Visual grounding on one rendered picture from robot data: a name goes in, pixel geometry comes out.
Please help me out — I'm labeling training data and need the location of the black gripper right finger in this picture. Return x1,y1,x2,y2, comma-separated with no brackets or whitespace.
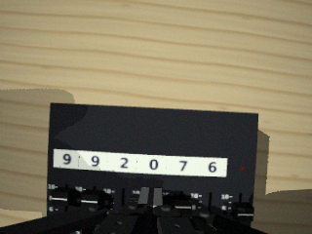
148,187,267,234

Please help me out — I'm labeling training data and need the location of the black lighting desk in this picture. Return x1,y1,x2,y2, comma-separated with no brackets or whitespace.
47,102,258,227

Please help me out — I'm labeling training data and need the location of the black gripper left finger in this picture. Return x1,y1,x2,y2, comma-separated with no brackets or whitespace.
0,187,152,234

